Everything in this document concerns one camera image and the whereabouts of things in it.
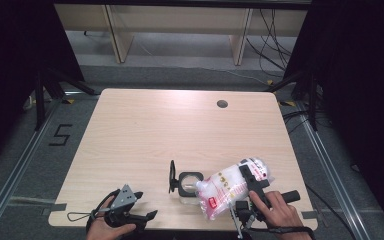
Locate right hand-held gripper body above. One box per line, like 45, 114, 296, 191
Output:
229, 181, 302, 240

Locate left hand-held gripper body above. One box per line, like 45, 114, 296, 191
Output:
104, 184, 148, 232

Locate white and red plastic bag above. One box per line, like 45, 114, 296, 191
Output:
194, 157, 275, 221

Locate clear container with black lid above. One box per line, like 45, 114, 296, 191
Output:
168, 159, 205, 205

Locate person's right hand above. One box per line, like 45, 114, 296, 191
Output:
248, 190, 310, 240

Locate person's left hand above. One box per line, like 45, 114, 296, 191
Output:
85, 199, 137, 240

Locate black metal stand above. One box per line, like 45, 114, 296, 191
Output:
34, 65, 100, 132
265, 71, 320, 132

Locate black curtain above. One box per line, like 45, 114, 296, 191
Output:
0, 0, 85, 175
284, 0, 384, 232

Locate light wooden shelf unit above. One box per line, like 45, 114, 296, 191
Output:
53, 3, 310, 66

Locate black wrist strap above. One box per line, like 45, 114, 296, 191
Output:
85, 188, 122, 234
245, 225, 316, 240

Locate thin wire loop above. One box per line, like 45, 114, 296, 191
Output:
66, 211, 96, 223

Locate long black floor cable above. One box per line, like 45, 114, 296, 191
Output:
305, 184, 360, 240

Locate black floor cables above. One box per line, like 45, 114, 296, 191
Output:
281, 109, 315, 135

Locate aluminium floor rail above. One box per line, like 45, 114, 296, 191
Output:
0, 99, 62, 236
299, 108, 365, 240

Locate bundle of black cables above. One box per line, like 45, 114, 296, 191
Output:
245, 8, 296, 80

